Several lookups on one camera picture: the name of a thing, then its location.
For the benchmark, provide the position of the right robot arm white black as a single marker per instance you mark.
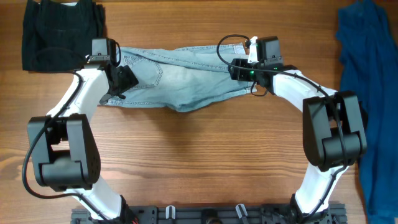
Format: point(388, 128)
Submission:
point(333, 129)

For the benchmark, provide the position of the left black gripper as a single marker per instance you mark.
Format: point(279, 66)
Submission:
point(128, 81)

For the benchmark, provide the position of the light blue denim shorts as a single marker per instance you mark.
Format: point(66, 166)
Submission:
point(184, 79)

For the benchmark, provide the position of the black folded garment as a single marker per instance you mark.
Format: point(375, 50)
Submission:
point(57, 37)

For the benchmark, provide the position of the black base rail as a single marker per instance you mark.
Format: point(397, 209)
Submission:
point(267, 213)

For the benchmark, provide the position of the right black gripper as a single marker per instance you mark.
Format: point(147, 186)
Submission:
point(239, 73)

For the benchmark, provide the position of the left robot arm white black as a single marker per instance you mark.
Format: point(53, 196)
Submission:
point(63, 159)

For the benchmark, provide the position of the dark blue garment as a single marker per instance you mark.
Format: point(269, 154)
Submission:
point(369, 58)

